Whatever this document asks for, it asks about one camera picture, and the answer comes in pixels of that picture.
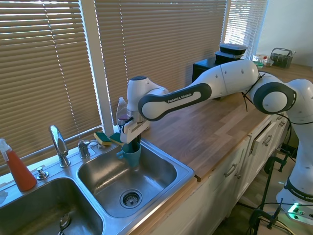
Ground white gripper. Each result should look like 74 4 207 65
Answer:
119 117 151 153

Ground teal ceramic mug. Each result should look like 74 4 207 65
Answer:
116 141 142 168

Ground stainless steel double sink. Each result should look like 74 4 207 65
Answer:
0 136 195 235

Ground metal sink drain strainer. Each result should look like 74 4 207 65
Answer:
119 188 143 210

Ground yellow green sponge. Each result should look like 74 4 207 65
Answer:
93 131 112 147
109 132 123 147

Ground clear Dawn dish soap bottle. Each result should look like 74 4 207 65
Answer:
115 96 129 134

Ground chrome side sprayer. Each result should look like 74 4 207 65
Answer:
77 139 99 159

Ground chrome kitchen faucet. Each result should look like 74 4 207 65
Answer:
48 125 71 168

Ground white kitchen cabinets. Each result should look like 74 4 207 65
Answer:
136 112 294 235

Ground small chrome knob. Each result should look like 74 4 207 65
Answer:
36 166 50 181

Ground black microwave oven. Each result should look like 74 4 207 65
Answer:
192 58 247 100

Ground metal spoon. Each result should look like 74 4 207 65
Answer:
57 212 72 235

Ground wide tan window blind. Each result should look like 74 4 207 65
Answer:
0 0 104 176

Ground orange spray bottle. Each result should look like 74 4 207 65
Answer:
0 138 38 192

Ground black clamp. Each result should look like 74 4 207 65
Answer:
248 197 285 232
264 151 292 175

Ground clear container green lid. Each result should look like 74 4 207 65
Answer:
251 53 269 69

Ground narrow pale window blind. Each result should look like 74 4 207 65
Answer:
223 0 268 61

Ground dark cutlery caddy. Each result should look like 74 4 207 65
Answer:
269 47 296 70

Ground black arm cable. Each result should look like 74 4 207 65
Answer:
241 72 266 113

